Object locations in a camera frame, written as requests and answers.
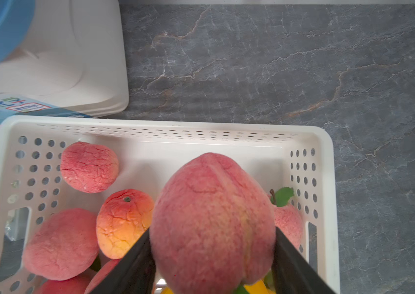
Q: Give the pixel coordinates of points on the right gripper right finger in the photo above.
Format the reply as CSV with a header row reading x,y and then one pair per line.
x,y
291,273

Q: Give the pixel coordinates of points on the pink peach second row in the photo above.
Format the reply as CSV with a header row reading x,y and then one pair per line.
x,y
101,275

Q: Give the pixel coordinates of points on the pink peach top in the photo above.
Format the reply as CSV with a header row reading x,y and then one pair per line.
x,y
76,285

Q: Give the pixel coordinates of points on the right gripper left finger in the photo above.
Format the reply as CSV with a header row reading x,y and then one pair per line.
x,y
134,274

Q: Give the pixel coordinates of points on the white perforated plastic basket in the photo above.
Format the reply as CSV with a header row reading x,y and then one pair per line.
x,y
149,153

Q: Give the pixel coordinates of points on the orange pink peach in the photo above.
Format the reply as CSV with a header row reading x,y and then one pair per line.
x,y
122,220

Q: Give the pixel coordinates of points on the blue lid storage box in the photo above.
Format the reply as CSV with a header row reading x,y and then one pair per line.
x,y
62,58

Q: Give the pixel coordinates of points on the yellow peach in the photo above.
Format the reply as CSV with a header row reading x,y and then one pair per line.
x,y
167,290
257,288

